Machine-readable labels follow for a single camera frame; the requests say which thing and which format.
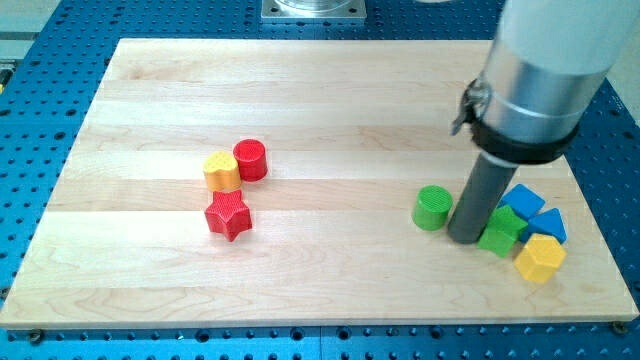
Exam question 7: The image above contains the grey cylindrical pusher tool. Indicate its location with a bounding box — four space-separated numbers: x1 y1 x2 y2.
447 152 518 245

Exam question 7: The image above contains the wooden board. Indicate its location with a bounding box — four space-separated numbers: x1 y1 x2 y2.
1 39 638 329

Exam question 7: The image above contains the yellow hexagon block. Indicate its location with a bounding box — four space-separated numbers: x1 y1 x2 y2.
514 233 567 284

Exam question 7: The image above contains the blue cube block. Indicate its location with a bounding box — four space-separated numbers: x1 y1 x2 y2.
498 184 546 220

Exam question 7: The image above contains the yellow heart block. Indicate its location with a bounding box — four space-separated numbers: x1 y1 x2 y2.
203 151 242 191

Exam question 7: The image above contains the blue triangle block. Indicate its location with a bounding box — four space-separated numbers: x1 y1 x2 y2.
519 208 567 244

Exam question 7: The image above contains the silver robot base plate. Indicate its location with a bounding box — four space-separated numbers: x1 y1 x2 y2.
261 0 367 22

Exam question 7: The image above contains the green cylinder block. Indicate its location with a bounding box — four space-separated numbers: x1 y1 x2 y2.
412 185 453 231

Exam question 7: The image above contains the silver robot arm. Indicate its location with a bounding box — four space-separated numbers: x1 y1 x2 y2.
481 0 639 143

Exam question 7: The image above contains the red cylinder block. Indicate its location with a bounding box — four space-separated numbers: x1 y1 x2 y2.
233 139 268 182

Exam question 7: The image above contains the green star block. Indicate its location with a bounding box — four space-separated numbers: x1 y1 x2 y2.
477 205 528 258

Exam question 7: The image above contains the black clamp ring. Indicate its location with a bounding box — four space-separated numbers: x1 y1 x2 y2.
450 78 581 165

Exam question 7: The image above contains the red star block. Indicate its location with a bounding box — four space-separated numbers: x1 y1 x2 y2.
204 189 253 242

